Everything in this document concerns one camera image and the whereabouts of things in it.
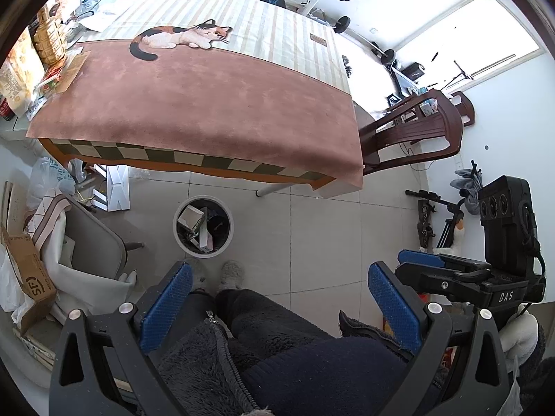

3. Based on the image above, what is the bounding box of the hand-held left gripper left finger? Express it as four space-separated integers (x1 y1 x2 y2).
49 261 194 416

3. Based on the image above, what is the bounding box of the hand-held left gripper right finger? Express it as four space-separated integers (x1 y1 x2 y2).
368 261 523 416

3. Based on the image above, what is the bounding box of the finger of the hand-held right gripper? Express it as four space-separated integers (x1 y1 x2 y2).
396 249 490 275
394 262 497 302

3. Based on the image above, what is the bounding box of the white round trash bin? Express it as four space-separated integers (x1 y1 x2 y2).
172 196 235 260

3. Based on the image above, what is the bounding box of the long white toothpaste box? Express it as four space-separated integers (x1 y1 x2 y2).
197 227 216 253

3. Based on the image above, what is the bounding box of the white blue-label medicine box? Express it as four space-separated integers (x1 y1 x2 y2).
177 205 207 233

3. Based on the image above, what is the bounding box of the black plastic lid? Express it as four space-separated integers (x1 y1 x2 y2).
206 209 231 248

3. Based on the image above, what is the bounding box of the person's right forearm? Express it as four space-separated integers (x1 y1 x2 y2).
498 312 555 416

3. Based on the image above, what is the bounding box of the white duck toy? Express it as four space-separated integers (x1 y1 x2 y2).
450 220 468 257

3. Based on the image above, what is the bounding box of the grey fuzzy slipper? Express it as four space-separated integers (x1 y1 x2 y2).
186 258 210 292
219 261 245 291

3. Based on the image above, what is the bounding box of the black tripod stand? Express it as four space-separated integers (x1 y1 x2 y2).
405 188 466 250

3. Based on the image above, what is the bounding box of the grey hanging cloth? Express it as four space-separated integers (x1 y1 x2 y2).
450 162 485 216

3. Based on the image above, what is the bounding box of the grey fleece jacket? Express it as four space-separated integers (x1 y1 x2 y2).
154 292 270 416

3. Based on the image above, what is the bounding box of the grey folding chair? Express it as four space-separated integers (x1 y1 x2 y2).
24 193 144 308

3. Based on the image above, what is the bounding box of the brown wooden chair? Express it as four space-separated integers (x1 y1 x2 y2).
449 91 476 128
358 89 461 177

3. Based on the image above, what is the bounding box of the white folded stand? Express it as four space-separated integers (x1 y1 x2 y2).
92 165 131 213

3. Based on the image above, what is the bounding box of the brown cardboard box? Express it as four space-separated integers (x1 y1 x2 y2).
0 223 58 335

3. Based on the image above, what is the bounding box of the checked cloth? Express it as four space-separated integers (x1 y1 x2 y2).
25 191 71 254

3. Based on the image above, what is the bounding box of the white table leg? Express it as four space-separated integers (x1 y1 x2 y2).
255 180 305 200

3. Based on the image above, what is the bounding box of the white plastic bag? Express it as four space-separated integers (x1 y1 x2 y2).
26 156 88 209

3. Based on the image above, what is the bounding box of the bright window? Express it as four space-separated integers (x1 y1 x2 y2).
395 0 546 79

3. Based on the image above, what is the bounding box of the table with brown cat cloth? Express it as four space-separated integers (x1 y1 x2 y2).
26 0 365 193

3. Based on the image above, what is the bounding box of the black dumbbell bar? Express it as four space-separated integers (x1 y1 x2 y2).
335 15 396 65

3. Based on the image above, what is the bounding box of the brown cardboard sheet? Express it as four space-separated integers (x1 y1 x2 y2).
55 51 93 95

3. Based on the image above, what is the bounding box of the colourful snack packet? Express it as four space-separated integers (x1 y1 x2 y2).
37 67 67 97

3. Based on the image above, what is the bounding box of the orange snack bag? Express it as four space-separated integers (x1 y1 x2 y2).
0 30 46 116

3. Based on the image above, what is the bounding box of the gold foil snack stack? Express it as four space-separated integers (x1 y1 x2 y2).
32 6 67 67

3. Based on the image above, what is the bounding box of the white paper sheet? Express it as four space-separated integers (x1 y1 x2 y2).
78 3 131 32

